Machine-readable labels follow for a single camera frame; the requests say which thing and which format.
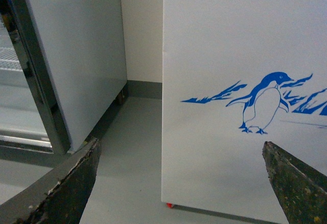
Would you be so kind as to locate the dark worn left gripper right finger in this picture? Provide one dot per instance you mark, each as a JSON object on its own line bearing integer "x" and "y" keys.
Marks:
{"x": 300, "y": 189}

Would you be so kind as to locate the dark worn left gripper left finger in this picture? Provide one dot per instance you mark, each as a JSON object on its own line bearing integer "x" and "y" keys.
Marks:
{"x": 61, "y": 195}

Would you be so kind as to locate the white upright display fridge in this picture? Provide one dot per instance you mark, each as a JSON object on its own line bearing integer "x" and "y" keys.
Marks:
{"x": 62, "y": 65}

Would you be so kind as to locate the white blue chest freezer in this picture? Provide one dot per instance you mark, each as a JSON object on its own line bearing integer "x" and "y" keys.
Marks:
{"x": 238, "y": 73}

